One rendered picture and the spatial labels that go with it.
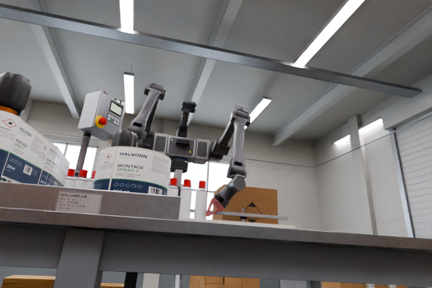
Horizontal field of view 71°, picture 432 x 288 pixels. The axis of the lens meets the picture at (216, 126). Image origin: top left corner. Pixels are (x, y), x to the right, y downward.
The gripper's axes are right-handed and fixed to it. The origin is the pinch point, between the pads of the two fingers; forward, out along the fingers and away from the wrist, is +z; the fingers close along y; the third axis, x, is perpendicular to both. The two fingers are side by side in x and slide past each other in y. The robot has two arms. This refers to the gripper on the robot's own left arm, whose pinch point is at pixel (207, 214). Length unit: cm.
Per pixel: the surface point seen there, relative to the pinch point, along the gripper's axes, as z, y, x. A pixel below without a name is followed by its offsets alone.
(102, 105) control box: -1, -1, -71
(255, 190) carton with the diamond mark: -29.8, -18.3, 10.7
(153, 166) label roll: 12, 58, -21
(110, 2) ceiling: -137, -184, -266
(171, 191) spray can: 4.6, 2.3, -18.5
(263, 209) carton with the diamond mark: -25.6, -18.5, 20.2
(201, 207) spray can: 0.4, 2.7, -4.2
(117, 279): 116, -544, -21
